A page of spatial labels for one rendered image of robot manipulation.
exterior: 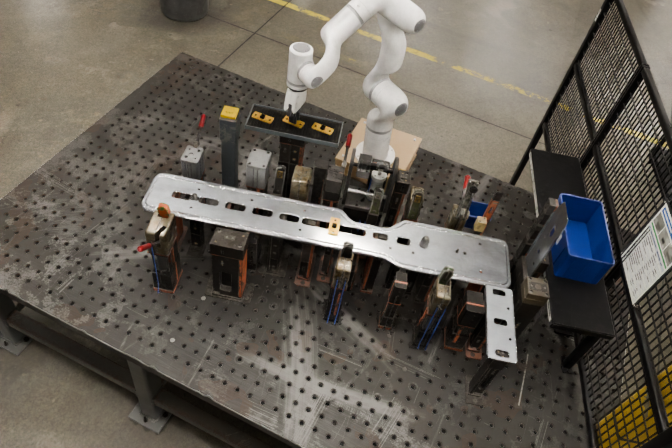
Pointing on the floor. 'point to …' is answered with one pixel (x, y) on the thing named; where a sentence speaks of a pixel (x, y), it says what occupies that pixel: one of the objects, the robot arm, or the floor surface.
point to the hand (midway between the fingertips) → (294, 116)
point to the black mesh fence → (616, 212)
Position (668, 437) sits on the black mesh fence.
